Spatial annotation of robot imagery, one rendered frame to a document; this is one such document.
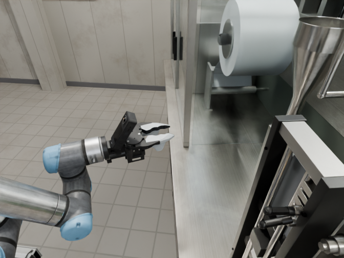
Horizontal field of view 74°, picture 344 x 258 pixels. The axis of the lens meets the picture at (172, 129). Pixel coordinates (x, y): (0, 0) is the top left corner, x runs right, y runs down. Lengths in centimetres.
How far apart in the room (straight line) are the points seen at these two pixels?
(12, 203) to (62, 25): 331
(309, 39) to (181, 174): 68
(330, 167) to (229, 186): 67
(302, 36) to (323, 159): 41
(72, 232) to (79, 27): 322
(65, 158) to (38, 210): 14
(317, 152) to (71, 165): 57
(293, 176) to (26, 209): 55
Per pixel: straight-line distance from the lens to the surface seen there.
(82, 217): 64
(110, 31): 349
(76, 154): 67
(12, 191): 60
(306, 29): 72
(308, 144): 40
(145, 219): 196
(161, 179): 219
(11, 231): 89
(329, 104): 109
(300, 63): 75
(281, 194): 52
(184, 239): 86
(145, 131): 70
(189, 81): 95
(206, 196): 96
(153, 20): 329
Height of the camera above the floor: 166
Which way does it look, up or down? 37 degrees down
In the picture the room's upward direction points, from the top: straight up
